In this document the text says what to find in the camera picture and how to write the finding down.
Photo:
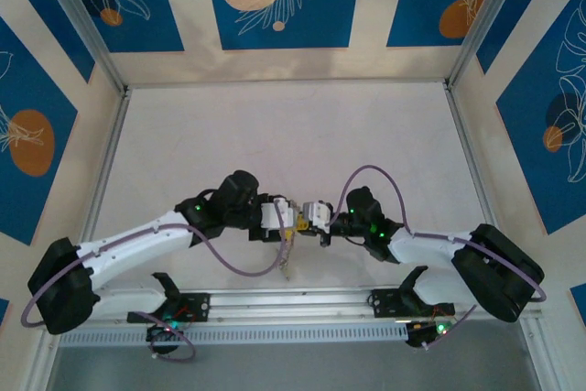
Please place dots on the aluminium frame post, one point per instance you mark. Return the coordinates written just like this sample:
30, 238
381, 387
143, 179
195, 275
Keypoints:
485, 11
82, 20

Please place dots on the aluminium mounting rail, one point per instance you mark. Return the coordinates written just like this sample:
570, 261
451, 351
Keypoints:
284, 304

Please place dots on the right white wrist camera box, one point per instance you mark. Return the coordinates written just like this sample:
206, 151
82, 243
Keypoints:
318, 214

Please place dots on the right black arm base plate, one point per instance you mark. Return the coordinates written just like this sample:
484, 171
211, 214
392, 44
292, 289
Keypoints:
384, 301

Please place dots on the aluminium frame leg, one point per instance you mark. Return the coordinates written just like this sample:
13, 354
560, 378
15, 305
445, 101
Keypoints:
41, 363
542, 359

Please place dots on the aluminium table side rail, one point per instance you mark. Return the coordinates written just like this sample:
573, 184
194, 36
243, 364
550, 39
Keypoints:
110, 157
467, 148

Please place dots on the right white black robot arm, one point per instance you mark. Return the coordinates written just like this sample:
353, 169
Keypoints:
435, 249

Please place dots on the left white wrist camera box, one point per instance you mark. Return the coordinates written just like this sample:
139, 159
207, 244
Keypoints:
274, 214

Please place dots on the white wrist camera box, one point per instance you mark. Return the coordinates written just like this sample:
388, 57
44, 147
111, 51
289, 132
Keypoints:
274, 214
318, 214

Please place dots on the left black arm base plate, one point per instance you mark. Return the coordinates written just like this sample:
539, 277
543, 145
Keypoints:
197, 306

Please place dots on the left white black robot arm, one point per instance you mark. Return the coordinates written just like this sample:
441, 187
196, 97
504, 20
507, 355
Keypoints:
137, 244

